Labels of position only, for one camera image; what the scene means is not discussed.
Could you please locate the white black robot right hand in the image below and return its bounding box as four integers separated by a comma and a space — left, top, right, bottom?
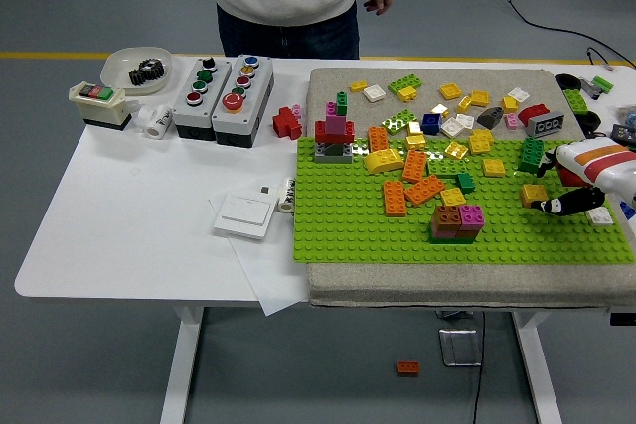
529, 142, 636, 216

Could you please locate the dark green tall toy brick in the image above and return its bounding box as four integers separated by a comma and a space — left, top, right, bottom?
518, 137, 547, 175

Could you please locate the orange 2x2 toy brick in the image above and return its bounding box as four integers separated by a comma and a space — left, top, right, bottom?
519, 184, 550, 208

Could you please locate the magenta 2x2 toy brick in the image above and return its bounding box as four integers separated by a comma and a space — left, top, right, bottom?
459, 204, 486, 227

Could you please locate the grey toy brick with holes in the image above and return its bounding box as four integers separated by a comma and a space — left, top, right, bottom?
527, 112, 568, 139

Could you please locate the green 2x4 toy brick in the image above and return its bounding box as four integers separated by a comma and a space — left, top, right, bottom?
561, 88, 589, 115

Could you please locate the red curved toy brick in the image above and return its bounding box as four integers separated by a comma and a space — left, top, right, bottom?
518, 103, 553, 127

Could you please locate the blue 2x2 toy brick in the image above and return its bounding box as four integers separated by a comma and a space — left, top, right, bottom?
420, 113, 444, 137

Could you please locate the multicolour toy brick tower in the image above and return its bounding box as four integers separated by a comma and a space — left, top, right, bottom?
314, 90, 358, 166

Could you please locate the red toy brick cluster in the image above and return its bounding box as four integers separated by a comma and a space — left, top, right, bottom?
271, 105, 304, 141

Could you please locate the yellow curved toy brick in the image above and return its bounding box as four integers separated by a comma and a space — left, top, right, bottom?
364, 148, 406, 177

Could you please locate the green toy baseplate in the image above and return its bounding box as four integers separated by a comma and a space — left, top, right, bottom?
291, 137, 636, 269

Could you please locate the black box device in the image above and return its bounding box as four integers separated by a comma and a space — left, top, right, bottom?
609, 123, 636, 151

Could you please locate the plastic bag with blue parts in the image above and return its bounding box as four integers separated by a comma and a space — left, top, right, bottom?
612, 103, 636, 130

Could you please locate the silver metal part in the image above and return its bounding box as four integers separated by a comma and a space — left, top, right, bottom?
577, 76, 603, 98

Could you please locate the lime green 2x4 brick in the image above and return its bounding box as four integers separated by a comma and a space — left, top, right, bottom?
387, 73, 425, 97
381, 109, 419, 137

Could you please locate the dark grey sloped brick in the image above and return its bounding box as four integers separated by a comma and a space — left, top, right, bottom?
476, 106, 510, 131

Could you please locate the lime green flat plate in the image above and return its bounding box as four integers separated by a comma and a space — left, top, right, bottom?
427, 156, 470, 178

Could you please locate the brown pink green brick stack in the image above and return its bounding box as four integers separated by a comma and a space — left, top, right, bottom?
428, 204, 484, 246

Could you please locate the grey emergency stop box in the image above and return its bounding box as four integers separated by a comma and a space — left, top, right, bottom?
211, 53, 276, 149

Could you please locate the white table leg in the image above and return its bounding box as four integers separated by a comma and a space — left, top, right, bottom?
158, 305, 206, 424
510, 311, 563, 424

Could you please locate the metal floor socket plate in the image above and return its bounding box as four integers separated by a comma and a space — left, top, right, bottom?
436, 327, 484, 368

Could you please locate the white labelled roll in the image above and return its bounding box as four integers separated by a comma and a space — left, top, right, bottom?
276, 176, 298, 214

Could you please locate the grey four-button control box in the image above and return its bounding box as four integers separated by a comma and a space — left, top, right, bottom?
171, 56, 234, 142

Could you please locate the black metal gear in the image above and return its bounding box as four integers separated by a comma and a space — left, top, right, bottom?
128, 58, 167, 86

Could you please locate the white pipe fitting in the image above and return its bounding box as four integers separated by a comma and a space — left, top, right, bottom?
135, 103, 175, 139

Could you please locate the white plastic bowl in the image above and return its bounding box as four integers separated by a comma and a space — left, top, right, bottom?
99, 46, 174, 97

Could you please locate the white paper sheet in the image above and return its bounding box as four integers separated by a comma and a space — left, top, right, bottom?
207, 194, 313, 318

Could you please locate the black cable with connector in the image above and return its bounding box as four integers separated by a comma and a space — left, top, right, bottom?
585, 46, 636, 71

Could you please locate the long black floor cable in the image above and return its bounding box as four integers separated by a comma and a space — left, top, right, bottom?
493, 0, 636, 70

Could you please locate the black hanging cable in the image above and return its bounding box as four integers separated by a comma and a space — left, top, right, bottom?
470, 311, 487, 424

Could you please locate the white wall switch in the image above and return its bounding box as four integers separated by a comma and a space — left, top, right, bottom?
213, 193, 278, 242

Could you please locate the cream red-green switch box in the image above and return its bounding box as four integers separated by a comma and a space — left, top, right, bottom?
67, 81, 133, 132

